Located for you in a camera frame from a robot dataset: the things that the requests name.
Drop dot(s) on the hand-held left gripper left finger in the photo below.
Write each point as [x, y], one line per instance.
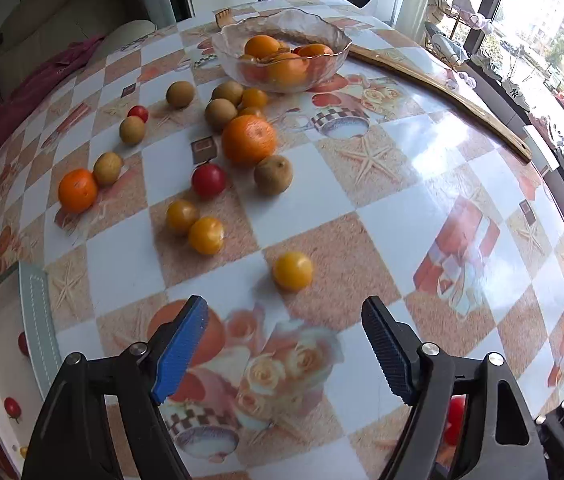
[180, 355]

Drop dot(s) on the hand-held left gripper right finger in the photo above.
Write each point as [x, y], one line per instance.
[391, 355]

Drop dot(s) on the yellow cherry tomato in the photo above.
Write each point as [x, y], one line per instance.
[182, 215]
[206, 235]
[292, 271]
[254, 97]

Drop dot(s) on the red round object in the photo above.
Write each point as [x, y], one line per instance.
[454, 420]

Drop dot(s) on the red cherry tomato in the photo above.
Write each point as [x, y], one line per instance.
[208, 180]
[138, 112]
[12, 407]
[23, 344]

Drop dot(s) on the small orange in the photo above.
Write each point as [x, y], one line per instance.
[77, 190]

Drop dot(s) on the brown round fruit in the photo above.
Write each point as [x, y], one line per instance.
[273, 174]
[220, 113]
[132, 130]
[227, 91]
[107, 168]
[180, 94]

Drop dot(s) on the large orange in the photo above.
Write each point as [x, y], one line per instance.
[248, 140]

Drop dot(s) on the long wooden back scratcher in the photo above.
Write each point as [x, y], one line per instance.
[442, 87]

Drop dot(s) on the pink cloth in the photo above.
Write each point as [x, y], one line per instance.
[37, 85]

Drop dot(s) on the shoe rack with shoes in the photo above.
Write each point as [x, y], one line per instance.
[477, 45]

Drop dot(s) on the clear glass bowl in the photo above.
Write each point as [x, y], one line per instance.
[282, 40]

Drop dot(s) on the beige sofa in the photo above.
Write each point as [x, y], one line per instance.
[62, 25]

